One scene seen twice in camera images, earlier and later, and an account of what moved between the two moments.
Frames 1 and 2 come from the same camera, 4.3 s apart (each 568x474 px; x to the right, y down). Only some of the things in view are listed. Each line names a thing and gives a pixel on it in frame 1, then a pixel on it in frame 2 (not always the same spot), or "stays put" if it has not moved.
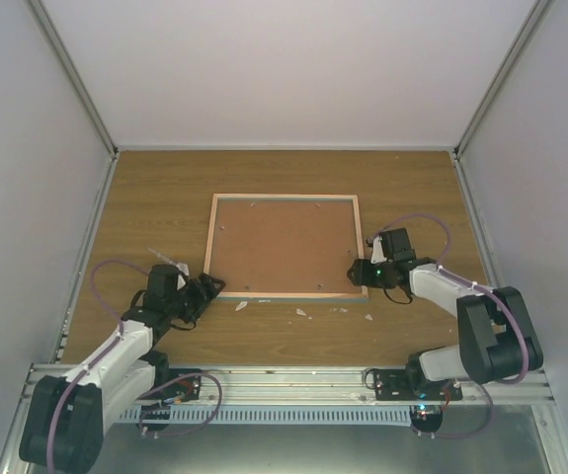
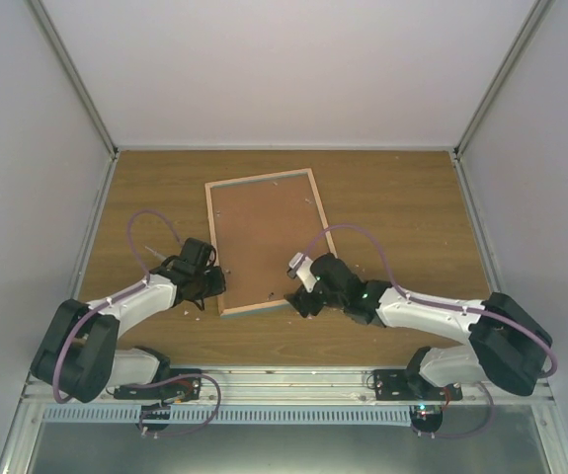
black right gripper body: [374, 279] → [302, 302]
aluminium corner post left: [73, 75] stays put
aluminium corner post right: [500, 77] stays put
